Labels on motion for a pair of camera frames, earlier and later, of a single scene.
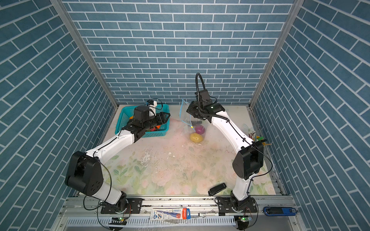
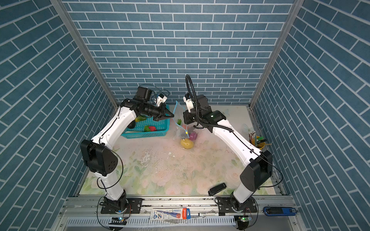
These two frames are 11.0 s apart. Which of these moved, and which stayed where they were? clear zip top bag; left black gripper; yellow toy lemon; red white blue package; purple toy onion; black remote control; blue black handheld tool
Moved: yellow toy lemon; purple toy onion; left black gripper; clear zip top bag
Stayed: black remote control; red white blue package; blue black handheld tool
